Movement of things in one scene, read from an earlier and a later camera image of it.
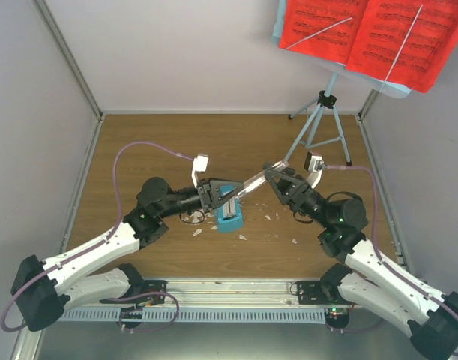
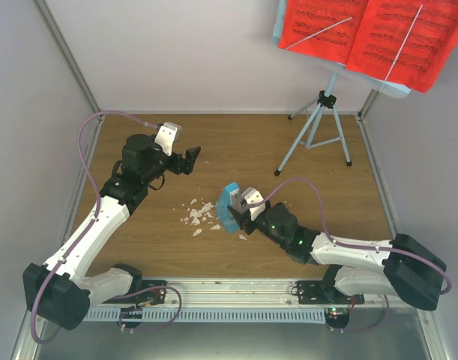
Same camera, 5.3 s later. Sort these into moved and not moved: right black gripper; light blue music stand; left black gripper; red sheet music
Moved: left black gripper; right black gripper
Not moved: red sheet music; light blue music stand
